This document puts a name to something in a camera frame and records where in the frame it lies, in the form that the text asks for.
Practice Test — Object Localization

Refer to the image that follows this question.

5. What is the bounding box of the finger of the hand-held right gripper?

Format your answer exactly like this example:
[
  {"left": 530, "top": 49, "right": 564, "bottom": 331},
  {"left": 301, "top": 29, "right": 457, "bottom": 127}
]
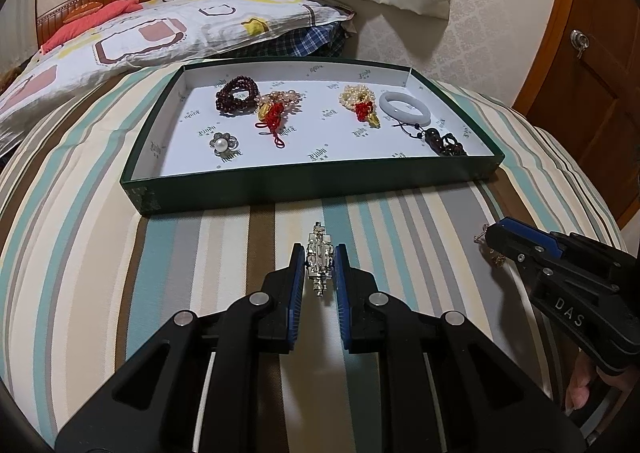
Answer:
[
  {"left": 501, "top": 216, "right": 564, "bottom": 257},
  {"left": 486, "top": 223, "right": 552, "bottom": 275}
]

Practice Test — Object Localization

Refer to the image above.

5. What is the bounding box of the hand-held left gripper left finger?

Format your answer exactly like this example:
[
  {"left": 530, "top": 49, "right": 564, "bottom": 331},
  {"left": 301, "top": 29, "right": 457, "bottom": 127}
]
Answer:
[{"left": 55, "top": 242, "right": 307, "bottom": 453}]

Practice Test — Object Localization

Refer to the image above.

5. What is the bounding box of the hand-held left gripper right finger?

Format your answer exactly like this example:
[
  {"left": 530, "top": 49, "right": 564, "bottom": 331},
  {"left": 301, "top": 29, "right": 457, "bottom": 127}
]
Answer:
[{"left": 334, "top": 243, "right": 586, "bottom": 453}]

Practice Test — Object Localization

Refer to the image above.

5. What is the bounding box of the silver crystal brooch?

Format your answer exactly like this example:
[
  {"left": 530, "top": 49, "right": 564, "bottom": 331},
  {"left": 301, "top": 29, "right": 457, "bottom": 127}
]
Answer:
[{"left": 303, "top": 220, "right": 337, "bottom": 301}]

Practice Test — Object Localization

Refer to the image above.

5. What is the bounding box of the green cardboard tray box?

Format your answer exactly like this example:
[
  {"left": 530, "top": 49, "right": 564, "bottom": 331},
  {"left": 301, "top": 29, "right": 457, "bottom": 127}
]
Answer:
[{"left": 120, "top": 58, "right": 506, "bottom": 217}]

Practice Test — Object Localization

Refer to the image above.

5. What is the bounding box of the gold charm with red cord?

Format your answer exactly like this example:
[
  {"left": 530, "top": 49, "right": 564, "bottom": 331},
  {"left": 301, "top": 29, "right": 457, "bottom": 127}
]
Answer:
[
  {"left": 356, "top": 100, "right": 383, "bottom": 129},
  {"left": 254, "top": 100, "right": 293, "bottom": 150}
]

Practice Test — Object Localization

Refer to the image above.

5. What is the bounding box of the white jade bangle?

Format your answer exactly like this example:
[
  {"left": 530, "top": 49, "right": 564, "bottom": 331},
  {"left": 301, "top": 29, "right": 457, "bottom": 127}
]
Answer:
[{"left": 378, "top": 90, "right": 432, "bottom": 124}]

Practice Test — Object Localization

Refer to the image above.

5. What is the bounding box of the pearl cluster jewelry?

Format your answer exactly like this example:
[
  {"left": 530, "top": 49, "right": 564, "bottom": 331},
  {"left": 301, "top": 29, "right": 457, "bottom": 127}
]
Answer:
[
  {"left": 257, "top": 89, "right": 303, "bottom": 114},
  {"left": 339, "top": 84, "right": 376, "bottom": 109}
]

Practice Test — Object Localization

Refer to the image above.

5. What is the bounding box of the dark red bead bracelet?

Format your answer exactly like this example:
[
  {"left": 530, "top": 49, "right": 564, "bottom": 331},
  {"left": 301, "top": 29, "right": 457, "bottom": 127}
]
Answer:
[{"left": 215, "top": 76, "right": 261, "bottom": 113}]

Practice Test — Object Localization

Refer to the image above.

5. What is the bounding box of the person's right hand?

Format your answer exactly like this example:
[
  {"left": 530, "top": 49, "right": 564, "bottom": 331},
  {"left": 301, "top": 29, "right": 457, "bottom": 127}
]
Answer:
[{"left": 569, "top": 352, "right": 601, "bottom": 414}]

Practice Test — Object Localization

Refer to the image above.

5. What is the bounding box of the wooden door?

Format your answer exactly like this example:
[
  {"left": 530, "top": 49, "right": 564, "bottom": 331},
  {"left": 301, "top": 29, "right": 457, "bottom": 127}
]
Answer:
[{"left": 512, "top": 0, "right": 640, "bottom": 229}]

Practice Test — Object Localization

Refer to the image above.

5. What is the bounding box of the pearl flower brooch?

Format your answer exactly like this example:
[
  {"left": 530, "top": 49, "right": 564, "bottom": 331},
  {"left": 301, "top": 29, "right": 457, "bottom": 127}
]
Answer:
[{"left": 209, "top": 132, "right": 240, "bottom": 156}]

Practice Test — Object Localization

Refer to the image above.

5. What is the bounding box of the plaid bedsheet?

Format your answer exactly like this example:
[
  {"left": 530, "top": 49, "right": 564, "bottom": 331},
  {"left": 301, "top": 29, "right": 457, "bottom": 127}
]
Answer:
[{"left": 220, "top": 20, "right": 358, "bottom": 59}]

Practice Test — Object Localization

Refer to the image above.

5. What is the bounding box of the white patterned quilt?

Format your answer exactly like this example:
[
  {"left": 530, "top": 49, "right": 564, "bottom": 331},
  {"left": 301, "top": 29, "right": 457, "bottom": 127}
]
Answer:
[{"left": 0, "top": 0, "right": 357, "bottom": 154}]

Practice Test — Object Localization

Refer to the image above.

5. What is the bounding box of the pink pillow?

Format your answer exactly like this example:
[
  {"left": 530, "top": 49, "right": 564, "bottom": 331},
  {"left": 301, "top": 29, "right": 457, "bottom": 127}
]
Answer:
[{"left": 40, "top": 0, "right": 142, "bottom": 54}]

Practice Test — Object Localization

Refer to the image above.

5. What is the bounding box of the orange cushion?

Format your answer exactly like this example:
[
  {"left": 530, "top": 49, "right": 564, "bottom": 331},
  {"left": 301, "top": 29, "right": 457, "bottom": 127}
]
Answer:
[{"left": 64, "top": 3, "right": 103, "bottom": 24}]

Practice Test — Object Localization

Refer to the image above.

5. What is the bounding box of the dark bead bracelet with cord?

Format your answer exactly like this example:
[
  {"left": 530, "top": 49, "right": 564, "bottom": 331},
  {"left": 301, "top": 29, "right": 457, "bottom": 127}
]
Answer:
[{"left": 392, "top": 120, "right": 468, "bottom": 157}]

